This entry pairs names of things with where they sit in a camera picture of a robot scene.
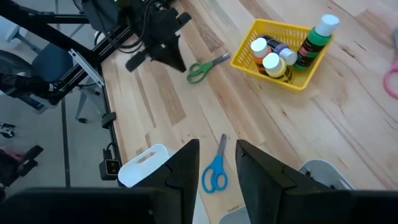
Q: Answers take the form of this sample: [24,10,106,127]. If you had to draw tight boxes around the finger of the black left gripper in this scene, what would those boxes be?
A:
[148,44,186,73]
[160,35,188,72]

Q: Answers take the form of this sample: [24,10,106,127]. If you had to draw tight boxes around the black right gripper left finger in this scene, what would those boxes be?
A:
[133,139,200,224]

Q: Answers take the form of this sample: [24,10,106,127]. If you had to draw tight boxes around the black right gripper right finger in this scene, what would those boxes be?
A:
[235,139,330,224]

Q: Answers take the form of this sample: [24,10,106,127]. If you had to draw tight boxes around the green scissors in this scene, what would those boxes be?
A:
[186,52,231,85]

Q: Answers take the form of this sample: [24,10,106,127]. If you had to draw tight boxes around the blue scissors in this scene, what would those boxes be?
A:
[201,133,229,194]

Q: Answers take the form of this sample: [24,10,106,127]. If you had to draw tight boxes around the orange paint bottle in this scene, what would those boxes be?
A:
[250,37,272,75]

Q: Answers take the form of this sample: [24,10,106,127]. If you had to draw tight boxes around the yellow paint bottle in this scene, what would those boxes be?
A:
[262,52,294,83]

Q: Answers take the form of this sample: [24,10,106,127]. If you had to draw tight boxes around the yellow plastic basket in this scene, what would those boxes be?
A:
[229,18,335,93]

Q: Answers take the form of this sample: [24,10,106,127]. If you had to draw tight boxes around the purple paint bottle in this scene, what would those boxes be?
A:
[259,34,299,66]

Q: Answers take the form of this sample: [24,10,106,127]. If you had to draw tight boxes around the green paint bottle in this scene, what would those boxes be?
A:
[292,14,341,72]

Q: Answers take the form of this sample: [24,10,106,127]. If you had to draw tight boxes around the pink scissors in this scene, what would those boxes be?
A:
[382,27,398,100]

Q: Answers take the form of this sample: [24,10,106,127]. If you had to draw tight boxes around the white plastic bin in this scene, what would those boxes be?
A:
[117,143,170,189]

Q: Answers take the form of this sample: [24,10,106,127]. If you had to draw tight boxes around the grey plastic bin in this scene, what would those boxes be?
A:
[219,159,355,224]

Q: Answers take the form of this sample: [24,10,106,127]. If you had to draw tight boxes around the black table edge clip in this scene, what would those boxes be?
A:
[101,111,117,130]

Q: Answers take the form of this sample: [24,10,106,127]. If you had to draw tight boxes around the blue office chair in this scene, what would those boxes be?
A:
[0,23,103,124]

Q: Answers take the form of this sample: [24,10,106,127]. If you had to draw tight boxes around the black table-level camera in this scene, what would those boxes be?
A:
[98,149,122,182]

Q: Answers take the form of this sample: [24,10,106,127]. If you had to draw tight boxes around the silver metal bracket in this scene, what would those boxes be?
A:
[68,48,105,88]

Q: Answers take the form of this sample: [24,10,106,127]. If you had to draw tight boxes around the black aluminium table frame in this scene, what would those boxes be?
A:
[0,0,135,175]

